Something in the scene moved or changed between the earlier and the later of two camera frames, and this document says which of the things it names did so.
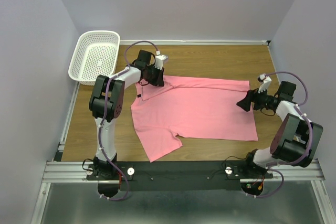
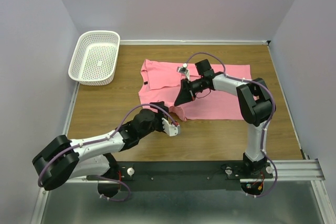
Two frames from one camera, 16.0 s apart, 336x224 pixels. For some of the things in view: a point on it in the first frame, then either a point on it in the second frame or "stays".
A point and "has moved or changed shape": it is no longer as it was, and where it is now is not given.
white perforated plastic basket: (96, 53) stays
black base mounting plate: (147, 176) stays
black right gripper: (252, 95) → (184, 95)
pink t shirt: (190, 107) has moved or changed shape
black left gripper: (160, 78) → (160, 114)
